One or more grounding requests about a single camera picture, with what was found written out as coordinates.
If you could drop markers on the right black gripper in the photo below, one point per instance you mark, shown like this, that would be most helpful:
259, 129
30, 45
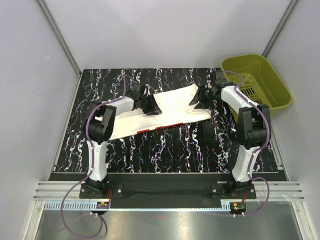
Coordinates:
202, 104

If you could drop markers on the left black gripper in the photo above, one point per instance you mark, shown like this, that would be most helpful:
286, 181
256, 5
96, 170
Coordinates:
153, 110

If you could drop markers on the white t shirt red print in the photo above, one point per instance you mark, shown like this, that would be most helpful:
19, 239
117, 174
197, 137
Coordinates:
175, 108

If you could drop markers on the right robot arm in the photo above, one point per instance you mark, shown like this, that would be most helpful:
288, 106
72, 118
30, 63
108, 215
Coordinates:
252, 131

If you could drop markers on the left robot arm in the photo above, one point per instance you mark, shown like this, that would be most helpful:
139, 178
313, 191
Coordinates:
99, 126

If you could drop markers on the black patterned table mat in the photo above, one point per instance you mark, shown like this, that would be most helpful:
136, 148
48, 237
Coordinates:
199, 147

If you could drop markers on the olive green plastic basket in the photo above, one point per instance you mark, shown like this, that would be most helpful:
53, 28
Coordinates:
261, 84

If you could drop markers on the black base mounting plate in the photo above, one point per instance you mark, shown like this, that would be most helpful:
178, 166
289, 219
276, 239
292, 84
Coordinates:
212, 185

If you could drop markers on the left aluminium frame post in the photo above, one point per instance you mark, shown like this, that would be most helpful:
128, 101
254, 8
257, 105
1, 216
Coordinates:
58, 36

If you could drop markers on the aluminium frame post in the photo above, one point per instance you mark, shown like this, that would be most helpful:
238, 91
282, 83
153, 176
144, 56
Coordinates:
288, 12
58, 36

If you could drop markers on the right aluminium frame post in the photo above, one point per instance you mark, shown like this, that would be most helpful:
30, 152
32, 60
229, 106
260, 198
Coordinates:
288, 12

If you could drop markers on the aluminium rail profile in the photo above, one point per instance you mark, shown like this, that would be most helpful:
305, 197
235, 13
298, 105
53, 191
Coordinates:
52, 190

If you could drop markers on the slotted grey cable duct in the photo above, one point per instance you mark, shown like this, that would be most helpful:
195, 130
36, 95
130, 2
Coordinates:
99, 206

